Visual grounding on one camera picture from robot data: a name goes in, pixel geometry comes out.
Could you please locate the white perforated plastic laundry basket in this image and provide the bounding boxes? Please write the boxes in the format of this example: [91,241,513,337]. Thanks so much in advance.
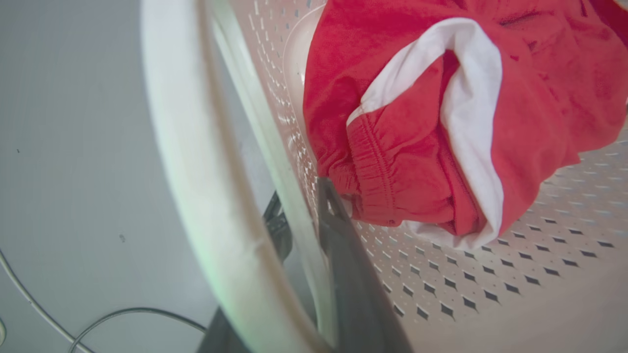
[140,0,628,353]

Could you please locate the thin dark grey cable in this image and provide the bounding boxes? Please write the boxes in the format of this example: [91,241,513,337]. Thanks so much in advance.
[68,307,208,353]

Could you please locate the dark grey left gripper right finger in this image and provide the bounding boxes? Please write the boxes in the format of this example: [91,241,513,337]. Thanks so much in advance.
[315,177,414,353]

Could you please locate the red garment with white stripe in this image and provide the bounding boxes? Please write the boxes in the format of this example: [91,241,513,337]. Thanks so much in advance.
[303,0,628,251]

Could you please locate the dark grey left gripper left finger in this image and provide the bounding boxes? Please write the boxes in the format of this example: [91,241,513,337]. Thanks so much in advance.
[196,191,294,353]

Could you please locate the thin white cable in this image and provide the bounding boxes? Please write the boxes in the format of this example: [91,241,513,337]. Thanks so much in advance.
[0,249,95,353]

